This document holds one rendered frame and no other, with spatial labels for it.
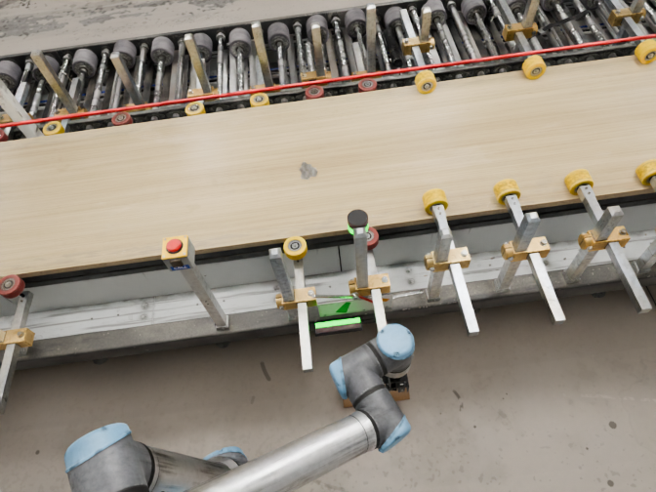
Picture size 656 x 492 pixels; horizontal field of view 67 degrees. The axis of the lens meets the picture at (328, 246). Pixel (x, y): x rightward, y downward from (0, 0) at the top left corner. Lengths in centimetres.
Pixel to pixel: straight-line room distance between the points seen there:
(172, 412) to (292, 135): 141
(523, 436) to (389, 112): 151
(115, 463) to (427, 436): 163
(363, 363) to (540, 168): 109
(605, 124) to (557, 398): 120
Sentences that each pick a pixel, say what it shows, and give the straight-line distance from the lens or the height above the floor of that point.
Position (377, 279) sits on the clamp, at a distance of 166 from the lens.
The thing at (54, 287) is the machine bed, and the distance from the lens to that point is 210.
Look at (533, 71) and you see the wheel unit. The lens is 231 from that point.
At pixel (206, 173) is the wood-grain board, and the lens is 200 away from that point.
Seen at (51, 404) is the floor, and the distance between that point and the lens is 286.
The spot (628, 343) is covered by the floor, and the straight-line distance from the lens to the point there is 278.
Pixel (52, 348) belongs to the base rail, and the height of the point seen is 70.
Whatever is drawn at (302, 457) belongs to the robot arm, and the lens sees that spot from 106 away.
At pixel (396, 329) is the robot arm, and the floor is 119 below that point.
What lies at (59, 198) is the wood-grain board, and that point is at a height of 90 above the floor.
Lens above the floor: 232
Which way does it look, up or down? 57 degrees down
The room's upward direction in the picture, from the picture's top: 8 degrees counter-clockwise
